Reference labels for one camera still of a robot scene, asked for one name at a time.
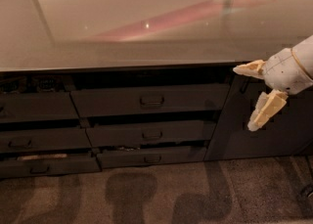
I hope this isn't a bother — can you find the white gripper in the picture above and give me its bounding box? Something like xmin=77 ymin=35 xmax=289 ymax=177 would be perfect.
xmin=233 ymin=48 xmax=313 ymax=131

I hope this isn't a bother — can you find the dark grey drawer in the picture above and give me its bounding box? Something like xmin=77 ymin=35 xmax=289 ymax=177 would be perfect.
xmin=97 ymin=146 xmax=206 ymax=168
xmin=0 ymin=128 xmax=90 ymax=153
xmin=0 ymin=155 xmax=100 ymax=179
xmin=70 ymin=84 xmax=230 ymax=117
xmin=86 ymin=120 xmax=216 ymax=147
xmin=0 ymin=92 xmax=77 ymax=123

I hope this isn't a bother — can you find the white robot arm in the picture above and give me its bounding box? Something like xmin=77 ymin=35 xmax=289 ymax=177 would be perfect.
xmin=233 ymin=36 xmax=313 ymax=131

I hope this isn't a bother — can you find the dark grey cabinet door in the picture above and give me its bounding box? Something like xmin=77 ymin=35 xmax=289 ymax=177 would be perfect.
xmin=206 ymin=75 xmax=313 ymax=160

